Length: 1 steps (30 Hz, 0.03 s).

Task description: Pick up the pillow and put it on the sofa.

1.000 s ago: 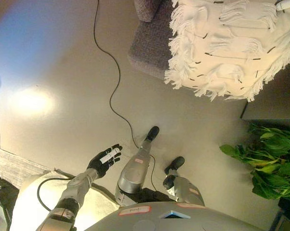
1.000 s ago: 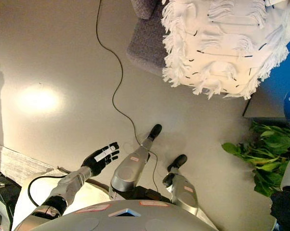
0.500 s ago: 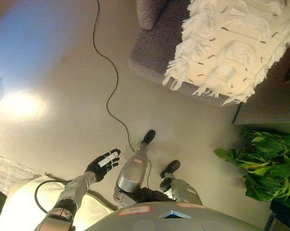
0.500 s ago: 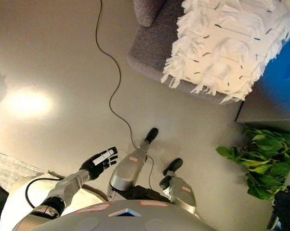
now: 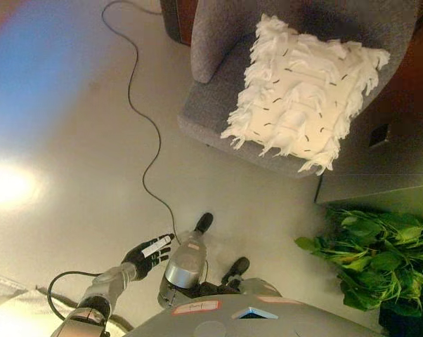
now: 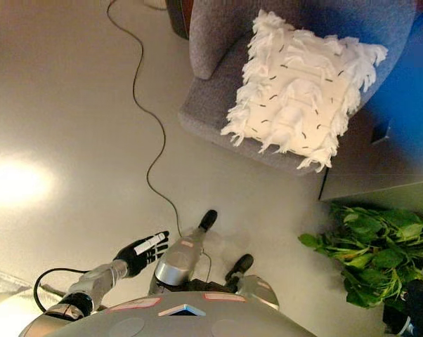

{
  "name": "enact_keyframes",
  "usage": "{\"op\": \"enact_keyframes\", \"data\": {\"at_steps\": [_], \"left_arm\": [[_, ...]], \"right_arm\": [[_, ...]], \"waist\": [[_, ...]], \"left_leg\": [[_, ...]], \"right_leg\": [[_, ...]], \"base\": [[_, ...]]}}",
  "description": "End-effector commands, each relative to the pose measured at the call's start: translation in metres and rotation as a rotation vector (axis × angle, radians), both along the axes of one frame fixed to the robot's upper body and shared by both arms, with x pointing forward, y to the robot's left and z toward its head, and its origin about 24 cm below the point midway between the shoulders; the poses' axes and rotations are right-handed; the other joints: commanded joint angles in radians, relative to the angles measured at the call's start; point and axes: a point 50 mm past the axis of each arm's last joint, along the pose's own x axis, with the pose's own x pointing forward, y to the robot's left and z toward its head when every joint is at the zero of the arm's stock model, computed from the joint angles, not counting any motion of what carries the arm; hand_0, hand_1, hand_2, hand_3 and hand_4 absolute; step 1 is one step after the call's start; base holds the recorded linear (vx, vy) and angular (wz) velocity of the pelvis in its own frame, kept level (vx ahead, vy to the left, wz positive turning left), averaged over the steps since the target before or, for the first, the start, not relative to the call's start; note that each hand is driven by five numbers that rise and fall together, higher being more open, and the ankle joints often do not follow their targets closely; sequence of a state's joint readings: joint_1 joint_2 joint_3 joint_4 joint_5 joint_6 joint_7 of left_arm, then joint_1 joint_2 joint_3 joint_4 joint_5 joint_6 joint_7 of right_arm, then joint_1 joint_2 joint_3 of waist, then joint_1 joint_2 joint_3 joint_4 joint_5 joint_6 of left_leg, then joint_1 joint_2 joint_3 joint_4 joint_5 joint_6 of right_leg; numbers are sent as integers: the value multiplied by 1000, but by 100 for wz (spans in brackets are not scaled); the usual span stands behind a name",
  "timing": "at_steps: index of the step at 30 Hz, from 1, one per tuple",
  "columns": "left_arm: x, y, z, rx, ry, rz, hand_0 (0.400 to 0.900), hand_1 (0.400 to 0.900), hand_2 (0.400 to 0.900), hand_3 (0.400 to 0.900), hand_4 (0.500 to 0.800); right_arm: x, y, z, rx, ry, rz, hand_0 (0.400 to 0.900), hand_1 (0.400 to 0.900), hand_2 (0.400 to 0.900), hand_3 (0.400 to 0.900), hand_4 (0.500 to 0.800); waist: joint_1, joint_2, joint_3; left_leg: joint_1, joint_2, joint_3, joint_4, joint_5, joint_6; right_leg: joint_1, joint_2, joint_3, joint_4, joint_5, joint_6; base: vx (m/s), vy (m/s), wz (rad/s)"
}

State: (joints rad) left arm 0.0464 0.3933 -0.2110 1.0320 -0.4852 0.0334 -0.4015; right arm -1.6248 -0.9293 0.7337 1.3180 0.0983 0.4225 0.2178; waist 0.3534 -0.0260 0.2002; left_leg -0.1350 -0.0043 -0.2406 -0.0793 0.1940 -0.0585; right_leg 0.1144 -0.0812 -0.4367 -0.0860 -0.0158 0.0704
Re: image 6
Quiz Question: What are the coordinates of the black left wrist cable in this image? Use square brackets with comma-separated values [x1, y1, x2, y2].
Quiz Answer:
[33, 267, 115, 314]

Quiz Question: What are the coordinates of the grey robot torso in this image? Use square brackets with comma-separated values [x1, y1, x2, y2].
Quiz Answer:
[39, 291, 318, 337]

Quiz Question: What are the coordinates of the white fringed pillow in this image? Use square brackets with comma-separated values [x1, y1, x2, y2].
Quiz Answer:
[220, 9, 390, 173]

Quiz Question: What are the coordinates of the green leafy plant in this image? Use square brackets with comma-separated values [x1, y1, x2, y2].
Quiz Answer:
[297, 202, 423, 310]

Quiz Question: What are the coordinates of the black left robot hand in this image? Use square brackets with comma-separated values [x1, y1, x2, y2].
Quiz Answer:
[112, 230, 171, 280]

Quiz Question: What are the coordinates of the black planter box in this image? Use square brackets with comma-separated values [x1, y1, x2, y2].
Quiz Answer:
[382, 301, 411, 337]

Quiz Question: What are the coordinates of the grey fabric tub armchair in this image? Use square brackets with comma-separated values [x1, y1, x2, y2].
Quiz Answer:
[178, 0, 418, 173]

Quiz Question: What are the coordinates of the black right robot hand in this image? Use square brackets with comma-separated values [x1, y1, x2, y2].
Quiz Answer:
[399, 279, 423, 337]

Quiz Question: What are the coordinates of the silver robot leg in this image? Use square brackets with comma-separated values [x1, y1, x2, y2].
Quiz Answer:
[148, 209, 219, 296]
[225, 253, 281, 312]

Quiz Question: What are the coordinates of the silver right robot leg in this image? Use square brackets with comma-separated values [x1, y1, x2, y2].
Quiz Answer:
[225, 253, 281, 312]

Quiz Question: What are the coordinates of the silver left robot leg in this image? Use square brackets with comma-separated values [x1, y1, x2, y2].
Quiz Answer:
[148, 209, 219, 296]

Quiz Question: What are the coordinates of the thin black floor cable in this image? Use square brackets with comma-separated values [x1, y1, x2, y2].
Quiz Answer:
[105, 0, 213, 284]

